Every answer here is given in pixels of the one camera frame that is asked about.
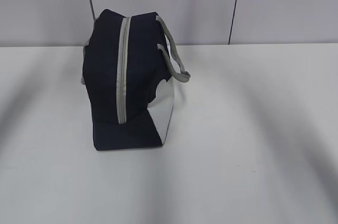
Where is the navy and white lunch bag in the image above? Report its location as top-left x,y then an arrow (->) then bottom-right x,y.
81,9 -> 191,151

